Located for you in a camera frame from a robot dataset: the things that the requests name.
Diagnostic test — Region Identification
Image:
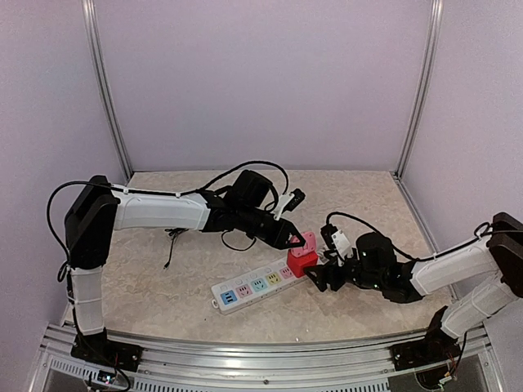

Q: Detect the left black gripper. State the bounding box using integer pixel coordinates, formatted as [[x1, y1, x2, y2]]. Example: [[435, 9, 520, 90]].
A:
[[238, 205, 306, 251]]

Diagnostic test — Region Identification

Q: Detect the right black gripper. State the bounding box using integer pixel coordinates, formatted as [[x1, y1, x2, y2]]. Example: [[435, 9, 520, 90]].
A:
[[302, 250, 385, 292]]

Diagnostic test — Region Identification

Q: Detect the red cube socket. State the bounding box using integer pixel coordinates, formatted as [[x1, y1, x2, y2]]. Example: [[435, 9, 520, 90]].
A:
[[287, 251, 318, 278]]

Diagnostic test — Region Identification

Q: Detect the pink square adapter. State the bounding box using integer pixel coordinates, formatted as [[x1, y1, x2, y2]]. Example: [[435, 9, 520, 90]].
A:
[[290, 231, 317, 257]]

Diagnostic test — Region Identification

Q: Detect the white power strip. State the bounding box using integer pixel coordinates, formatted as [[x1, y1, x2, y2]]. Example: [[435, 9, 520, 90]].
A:
[[211, 258, 306, 314]]

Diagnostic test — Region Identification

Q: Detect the thin black charger cable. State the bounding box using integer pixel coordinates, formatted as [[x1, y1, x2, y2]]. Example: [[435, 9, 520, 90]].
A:
[[163, 228, 189, 270]]

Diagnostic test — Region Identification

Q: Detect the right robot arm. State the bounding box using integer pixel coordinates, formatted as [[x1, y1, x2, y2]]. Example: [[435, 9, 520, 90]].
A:
[[304, 212, 522, 363]]

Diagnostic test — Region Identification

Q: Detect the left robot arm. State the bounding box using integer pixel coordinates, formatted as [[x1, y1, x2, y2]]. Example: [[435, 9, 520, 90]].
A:
[[65, 170, 305, 363]]

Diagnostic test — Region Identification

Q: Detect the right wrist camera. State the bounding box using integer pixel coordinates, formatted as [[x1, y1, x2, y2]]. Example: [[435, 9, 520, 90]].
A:
[[320, 223, 353, 261]]

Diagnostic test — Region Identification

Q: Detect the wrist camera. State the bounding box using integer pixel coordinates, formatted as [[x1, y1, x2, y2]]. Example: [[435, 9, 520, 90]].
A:
[[273, 188, 306, 221], [320, 223, 353, 261]]

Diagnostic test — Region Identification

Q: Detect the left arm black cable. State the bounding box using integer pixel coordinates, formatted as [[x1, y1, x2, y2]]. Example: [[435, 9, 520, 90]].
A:
[[45, 159, 291, 287]]

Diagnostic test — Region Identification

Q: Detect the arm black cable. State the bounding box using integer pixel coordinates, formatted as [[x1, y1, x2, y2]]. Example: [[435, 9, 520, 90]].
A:
[[45, 159, 291, 287], [325, 211, 495, 262]]

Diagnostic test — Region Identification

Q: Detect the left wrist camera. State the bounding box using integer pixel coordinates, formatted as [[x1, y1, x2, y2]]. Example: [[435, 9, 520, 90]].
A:
[[273, 188, 306, 221]]

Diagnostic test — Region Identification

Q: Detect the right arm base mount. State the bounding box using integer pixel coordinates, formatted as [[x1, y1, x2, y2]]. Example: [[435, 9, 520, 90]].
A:
[[390, 306, 461, 371]]

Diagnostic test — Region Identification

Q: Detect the aluminium front rail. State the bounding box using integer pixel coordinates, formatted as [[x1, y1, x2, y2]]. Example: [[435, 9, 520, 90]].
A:
[[21, 323, 508, 391]]

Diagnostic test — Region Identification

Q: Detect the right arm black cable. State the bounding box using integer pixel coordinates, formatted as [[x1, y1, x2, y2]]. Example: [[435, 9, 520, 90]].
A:
[[325, 211, 495, 262]]

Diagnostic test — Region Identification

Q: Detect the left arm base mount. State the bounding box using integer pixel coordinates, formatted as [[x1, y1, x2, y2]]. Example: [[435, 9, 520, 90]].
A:
[[70, 329, 143, 372]]

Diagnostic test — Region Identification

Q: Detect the right aluminium frame post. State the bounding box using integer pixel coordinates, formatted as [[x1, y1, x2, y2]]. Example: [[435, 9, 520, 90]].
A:
[[394, 0, 444, 182]]

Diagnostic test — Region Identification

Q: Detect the aluminium frame post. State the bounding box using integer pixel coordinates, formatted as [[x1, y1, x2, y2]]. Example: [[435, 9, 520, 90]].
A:
[[394, 0, 444, 182], [81, 0, 134, 181]]

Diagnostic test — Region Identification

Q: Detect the left aluminium frame post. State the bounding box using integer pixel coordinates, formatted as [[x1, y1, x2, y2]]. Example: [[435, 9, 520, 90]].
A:
[[81, 0, 134, 181]]

